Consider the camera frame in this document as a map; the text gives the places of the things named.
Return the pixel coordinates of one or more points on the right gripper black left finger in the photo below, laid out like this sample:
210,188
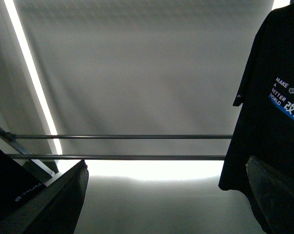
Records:
55,210

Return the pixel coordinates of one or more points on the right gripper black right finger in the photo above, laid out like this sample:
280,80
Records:
274,193

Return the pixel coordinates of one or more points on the black printed t-shirt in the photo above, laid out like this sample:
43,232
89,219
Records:
265,126

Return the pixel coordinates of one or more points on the black shirt with white lettering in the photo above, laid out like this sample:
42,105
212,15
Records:
17,186

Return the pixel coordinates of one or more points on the grey rack side frame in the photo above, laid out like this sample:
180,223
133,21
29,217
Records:
42,171

